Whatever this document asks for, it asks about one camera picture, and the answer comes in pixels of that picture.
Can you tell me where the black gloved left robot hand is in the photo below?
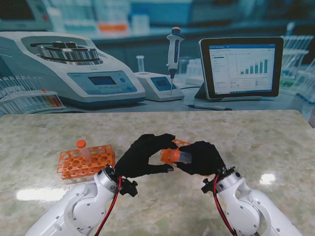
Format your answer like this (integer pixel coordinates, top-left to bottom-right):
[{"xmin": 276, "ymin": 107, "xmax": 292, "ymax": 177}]
[{"xmin": 115, "ymin": 133, "xmax": 178, "ymax": 179}]

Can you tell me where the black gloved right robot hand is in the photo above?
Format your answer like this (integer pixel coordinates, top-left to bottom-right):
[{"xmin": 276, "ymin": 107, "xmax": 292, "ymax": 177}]
[{"xmin": 176, "ymin": 140, "xmax": 226, "ymax": 177}]

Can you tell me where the clear plastic test tube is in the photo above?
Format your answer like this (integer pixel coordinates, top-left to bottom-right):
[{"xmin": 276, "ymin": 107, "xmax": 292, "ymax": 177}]
[
  {"xmin": 78, "ymin": 146, "xmax": 92, "ymax": 163},
  {"xmin": 179, "ymin": 151, "xmax": 193, "ymax": 165}
]

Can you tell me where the empty orange test tube rack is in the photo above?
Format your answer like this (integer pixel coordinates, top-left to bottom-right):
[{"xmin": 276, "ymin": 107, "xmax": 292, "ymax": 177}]
[{"xmin": 57, "ymin": 144, "xmax": 116, "ymax": 180}]

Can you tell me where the printed laboratory backdrop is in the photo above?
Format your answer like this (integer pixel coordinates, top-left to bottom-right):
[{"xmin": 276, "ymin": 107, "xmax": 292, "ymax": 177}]
[{"xmin": 0, "ymin": 0, "xmax": 315, "ymax": 121}]

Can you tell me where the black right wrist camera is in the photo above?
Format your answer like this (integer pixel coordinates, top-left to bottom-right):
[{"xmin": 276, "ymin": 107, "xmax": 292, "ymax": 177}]
[{"xmin": 201, "ymin": 178, "xmax": 217, "ymax": 195}]

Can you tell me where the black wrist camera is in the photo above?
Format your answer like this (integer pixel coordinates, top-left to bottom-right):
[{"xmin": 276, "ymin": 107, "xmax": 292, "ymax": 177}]
[
  {"xmin": 119, "ymin": 178, "xmax": 138, "ymax": 197},
  {"xmin": 201, "ymin": 178, "xmax": 217, "ymax": 195}
]

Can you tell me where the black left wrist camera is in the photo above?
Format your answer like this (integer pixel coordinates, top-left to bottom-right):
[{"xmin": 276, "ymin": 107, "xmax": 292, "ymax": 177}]
[{"xmin": 119, "ymin": 178, "xmax": 138, "ymax": 197}]

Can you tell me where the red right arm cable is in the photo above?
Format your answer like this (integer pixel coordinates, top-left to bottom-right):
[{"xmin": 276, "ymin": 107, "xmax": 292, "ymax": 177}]
[{"xmin": 213, "ymin": 173, "xmax": 238, "ymax": 236}]

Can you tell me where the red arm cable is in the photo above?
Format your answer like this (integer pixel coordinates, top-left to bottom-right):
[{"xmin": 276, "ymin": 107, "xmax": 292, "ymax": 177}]
[
  {"xmin": 94, "ymin": 175, "xmax": 123, "ymax": 236},
  {"xmin": 213, "ymin": 173, "xmax": 238, "ymax": 236}
]

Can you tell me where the red left arm cable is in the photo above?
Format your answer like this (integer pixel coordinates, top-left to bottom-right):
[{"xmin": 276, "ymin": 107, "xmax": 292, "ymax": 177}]
[{"xmin": 94, "ymin": 175, "xmax": 123, "ymax": 236}]

